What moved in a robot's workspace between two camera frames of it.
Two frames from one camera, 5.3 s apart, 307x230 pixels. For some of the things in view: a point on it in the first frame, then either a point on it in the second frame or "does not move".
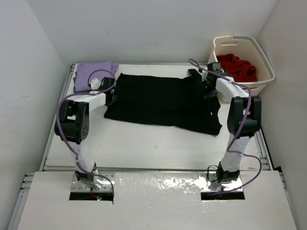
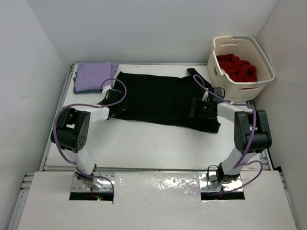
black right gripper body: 209,90 → 204,110
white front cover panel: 161,201 does not move
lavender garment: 85,73 does not move
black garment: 182,102 does not move
